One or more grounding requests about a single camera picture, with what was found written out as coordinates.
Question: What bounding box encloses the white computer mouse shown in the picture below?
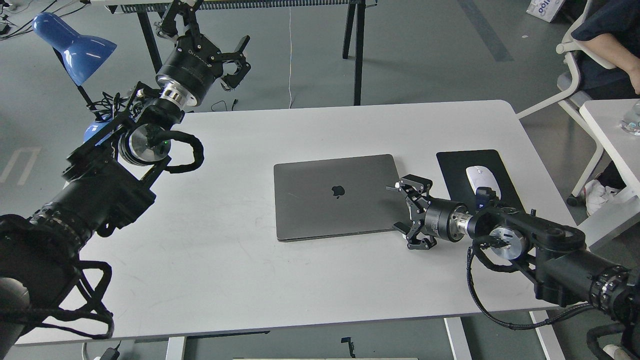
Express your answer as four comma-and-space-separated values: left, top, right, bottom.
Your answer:
465, 165, 502, 199

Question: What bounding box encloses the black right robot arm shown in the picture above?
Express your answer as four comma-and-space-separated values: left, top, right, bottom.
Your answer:
387, 174, 640, 360

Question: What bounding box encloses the white office chair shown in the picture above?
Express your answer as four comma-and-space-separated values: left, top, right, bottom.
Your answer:
518, 0, 615, 123

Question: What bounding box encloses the seated person in dark clothes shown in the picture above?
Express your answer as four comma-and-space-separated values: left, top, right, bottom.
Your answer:
571, 0, 640, 191

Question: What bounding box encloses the blue desk lamp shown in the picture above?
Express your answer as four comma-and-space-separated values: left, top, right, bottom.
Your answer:
31, 12, 117, 142

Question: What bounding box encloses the white sneaker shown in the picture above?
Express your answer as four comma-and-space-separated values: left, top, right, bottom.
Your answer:
581, 179, 621, 217

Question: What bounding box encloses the grey laptop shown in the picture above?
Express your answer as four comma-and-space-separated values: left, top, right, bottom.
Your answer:
273, 153, 409, 242

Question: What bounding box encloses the black mouse pad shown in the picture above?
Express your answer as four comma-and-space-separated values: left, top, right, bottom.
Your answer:
436, 149, 524, 214

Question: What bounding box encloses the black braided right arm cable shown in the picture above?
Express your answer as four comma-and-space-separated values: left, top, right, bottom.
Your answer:
466, 245, 596, 331

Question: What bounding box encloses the white hanging cable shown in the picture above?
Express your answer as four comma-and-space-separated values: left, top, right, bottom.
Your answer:
287, 6, 294, 109

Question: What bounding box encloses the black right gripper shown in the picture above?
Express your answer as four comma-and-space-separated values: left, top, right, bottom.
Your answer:
385, 174, 471, 250

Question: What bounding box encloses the clear plastic bottle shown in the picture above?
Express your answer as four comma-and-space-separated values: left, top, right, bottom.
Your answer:
620, 100, 640, 136

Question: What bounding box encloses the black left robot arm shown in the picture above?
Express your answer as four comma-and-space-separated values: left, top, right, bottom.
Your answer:
0, 0, 251, 358

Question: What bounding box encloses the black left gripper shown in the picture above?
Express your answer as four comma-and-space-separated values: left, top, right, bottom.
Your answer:
154, 0, 251, 107

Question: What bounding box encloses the white side table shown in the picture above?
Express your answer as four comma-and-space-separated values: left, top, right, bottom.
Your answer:
578, 99, 640, 249

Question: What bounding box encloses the white cardboard box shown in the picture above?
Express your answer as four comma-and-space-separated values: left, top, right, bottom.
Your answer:
526, 0, 566, 23

